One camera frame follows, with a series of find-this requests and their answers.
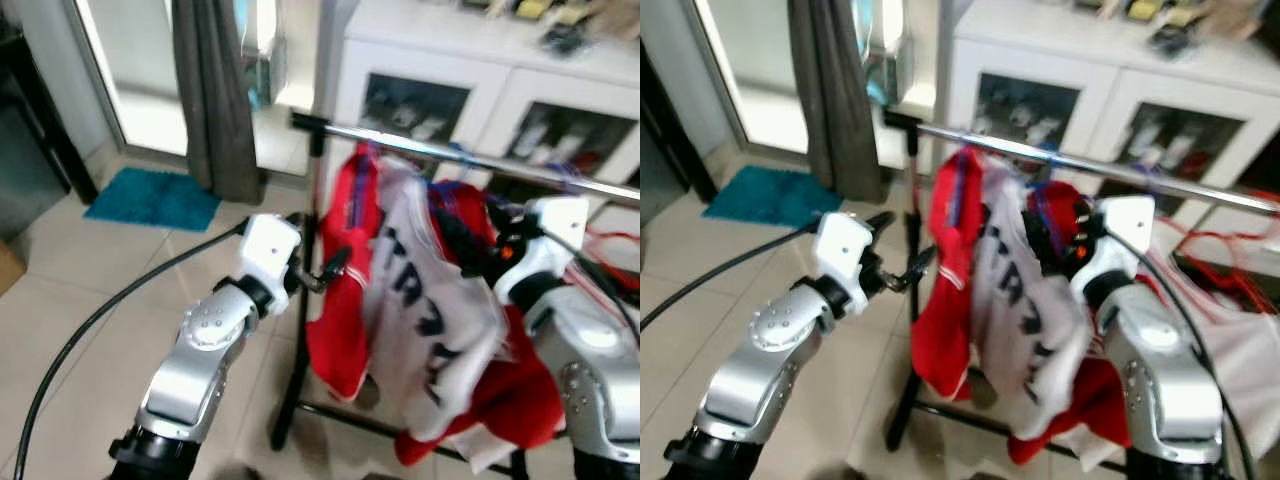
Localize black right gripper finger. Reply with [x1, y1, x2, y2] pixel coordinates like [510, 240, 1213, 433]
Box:
[432, 205, 494, 251]
[1021, 205, 1062, 242]
[448, 243, 499, 284]
[1029, 239, 1064, 277]

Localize white shirt dark letters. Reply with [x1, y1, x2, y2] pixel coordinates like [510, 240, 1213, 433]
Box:
[975, 160, 1096, 441]
[362, 160, 508, 443]

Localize red shirt white trim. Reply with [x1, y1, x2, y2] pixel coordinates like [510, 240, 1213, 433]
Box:
[912, 148, 991, 401]
[305, 143, 386, 401]

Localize teal floor mat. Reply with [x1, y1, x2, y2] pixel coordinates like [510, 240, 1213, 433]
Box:
[702, 165, 836, 226]
[83, 167, 223, 233]

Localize grey curtain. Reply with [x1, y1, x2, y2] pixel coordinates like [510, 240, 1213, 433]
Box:
[787, 0, 886, 206]
[170, 0, 266, 206]

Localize white glass door cabinet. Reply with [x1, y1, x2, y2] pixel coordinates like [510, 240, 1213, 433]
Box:
[325, 0, 641, 216]
[940, 0, 1280, 231]

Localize black cabinet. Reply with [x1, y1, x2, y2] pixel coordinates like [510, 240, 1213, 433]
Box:
[640, 55, 691, 226]
[0, 30, 99, 241]

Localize plain white shirt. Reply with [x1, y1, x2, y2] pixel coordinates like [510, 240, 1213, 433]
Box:
[1150, 215, 1280, 436]

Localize dark small gadget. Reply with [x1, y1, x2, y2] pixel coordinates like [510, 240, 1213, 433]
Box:
[1148, 25, 1201, 59]
[540, 25, 593, 58]

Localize brown cardboard box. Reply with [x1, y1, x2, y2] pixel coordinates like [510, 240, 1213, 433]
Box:
[0, 240, 26, 296]

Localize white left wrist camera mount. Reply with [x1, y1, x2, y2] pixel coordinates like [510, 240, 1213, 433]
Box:
[815, 212, 881, 299]
[240, 213, 304, 303]

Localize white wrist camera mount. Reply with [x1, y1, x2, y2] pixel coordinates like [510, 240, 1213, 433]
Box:
[240, 213, 304, 303]
[815, 212, 881, 299]
[497, 195, 591, 301]
[1072, 195, 1158, 299]

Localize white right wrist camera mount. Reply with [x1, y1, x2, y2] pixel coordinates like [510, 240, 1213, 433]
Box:
[497, 195, 591, 301]
[1072, 195, 1158, 299]

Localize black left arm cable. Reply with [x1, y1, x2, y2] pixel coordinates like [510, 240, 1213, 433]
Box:
[12, 222, 251, 480]
[640, 222, 823, 331]

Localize red wire hanger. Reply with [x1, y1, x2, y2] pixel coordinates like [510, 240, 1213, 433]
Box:
[1165, 220, 1280, 313]

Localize white frame glass door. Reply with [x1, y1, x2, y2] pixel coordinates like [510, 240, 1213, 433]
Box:
[72, 0, 346, 191]
[690, 0, 961, 191]

